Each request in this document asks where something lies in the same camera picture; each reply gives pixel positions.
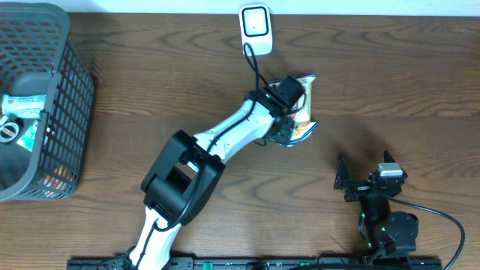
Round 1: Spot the green wet wipes pack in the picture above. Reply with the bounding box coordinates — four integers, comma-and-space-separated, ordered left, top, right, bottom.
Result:
1, 94, 47, 119

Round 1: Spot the small green wipes pack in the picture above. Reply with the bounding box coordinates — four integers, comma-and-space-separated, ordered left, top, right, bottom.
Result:
16, 120, 38, 152

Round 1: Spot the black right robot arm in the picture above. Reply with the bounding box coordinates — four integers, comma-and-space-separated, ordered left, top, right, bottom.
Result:
334, 151, 419, 265

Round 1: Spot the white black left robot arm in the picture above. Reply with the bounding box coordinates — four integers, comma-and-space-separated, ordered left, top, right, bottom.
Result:
124, 76, 307, 269

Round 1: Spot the white barcode scanner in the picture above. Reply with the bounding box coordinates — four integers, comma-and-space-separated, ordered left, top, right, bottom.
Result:
238, 4, 273, 56

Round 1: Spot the black plastic mesh basket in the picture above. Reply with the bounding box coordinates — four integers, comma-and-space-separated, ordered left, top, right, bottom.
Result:
1, 2, 97, 202

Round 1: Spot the roll of tape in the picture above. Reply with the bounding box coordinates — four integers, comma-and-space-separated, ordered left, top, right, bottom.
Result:
1, 121, 20, 143

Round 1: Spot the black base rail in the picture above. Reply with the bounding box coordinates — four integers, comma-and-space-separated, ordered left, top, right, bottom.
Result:
66, 255, 442, 270

